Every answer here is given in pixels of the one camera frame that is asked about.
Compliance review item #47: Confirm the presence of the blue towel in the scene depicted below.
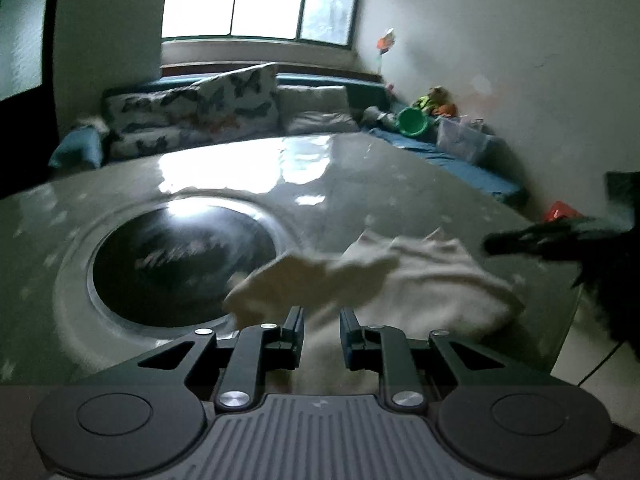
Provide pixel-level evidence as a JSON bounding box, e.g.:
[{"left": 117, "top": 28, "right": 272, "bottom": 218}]
[{"left": 47, "top": 127, "right": 104, "bottom": 169}]

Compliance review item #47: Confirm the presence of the colourful pinwheel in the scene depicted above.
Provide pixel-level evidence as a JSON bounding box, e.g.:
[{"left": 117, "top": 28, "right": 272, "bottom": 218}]
[{"left": 376, "top": 27, "right": 399, "bottom": 77}]

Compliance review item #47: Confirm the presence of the long butterfly print cushion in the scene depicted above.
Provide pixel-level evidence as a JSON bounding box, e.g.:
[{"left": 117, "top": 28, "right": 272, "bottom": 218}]
[
  {"left": 102, "top": 87, "right": 201, "bottom": 133},
  {"left": 107, "top": 127, "right": 201, "bottom": 162}
]

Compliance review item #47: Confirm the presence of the cream garment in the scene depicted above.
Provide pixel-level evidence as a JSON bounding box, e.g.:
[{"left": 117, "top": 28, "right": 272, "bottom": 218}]
[{"left": 222, "top": 227, "right": 526, "bottom": 396}]

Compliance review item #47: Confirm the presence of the green plastic basin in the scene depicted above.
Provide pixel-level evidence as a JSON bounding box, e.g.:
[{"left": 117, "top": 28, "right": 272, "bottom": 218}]
[{"left": 395, "top": 106, "right": 431, "bottom": 137}]

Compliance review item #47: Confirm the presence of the square butterfly print cushion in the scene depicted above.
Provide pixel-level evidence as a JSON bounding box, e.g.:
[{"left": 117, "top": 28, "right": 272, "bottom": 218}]
[{"left": 192, "top": 62, "right": 281, "bottom": 137}]

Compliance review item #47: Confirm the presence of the grey plush toy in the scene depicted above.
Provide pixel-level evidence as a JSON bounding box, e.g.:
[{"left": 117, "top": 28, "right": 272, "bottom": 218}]
[{"left": 362, "top": 106, "right": 399, "bottom": 132}]

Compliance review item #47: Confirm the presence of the round black induction cooker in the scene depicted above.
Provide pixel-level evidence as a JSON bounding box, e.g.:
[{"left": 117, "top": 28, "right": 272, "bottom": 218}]
[{"left": 87, "top": 200, "right": 278, "bottom": 328}]

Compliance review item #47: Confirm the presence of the dark door with frosted glass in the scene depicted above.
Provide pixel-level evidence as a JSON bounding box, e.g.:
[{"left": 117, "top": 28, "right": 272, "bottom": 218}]
[{"left": 0, "top": 0, "right": 66, "bottom": 186}]

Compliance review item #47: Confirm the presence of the white cushion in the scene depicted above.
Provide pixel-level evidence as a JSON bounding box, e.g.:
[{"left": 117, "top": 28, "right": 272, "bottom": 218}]
[{"left": 277, "top": 85, "right": 359, "bottom": 136}]

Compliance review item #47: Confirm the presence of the clear plastic box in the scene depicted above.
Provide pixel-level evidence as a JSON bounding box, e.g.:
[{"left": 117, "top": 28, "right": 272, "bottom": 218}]
[{"left": 436, "top": 116, "right": 494, "bottom": 166}]

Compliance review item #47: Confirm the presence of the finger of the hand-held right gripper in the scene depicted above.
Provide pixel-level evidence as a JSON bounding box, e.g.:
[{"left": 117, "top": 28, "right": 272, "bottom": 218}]
[{"left": 482, "top": 217, "right": 596, "bottom": 262}]

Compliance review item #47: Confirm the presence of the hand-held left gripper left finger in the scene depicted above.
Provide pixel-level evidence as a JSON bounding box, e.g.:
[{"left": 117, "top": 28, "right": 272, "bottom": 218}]
[{"left": 74, "top": 305, "right": 306, "bottom": 410}]

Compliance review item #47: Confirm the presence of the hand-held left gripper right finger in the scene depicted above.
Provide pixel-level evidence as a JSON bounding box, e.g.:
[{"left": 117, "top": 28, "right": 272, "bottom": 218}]
[{"left": 339, "top": 307, "right": 565, "bottom": 409}]

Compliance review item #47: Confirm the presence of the beige cloth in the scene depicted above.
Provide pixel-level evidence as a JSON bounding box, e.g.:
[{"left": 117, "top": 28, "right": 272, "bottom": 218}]
[{"left": 75, "top": 115, "right": 111, "bottom": 137}]

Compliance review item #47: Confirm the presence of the yellow orange plush toy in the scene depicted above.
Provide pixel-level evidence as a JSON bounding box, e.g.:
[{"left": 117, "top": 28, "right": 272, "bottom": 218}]
[{"left": 412, "top": 86, "right": 458, "bottom": 117}]

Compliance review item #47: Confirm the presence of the red bag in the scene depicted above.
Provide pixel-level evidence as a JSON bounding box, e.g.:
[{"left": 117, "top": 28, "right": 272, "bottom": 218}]
[{"left": 545, "top": 200, "right": 584, "bottom": 224}]

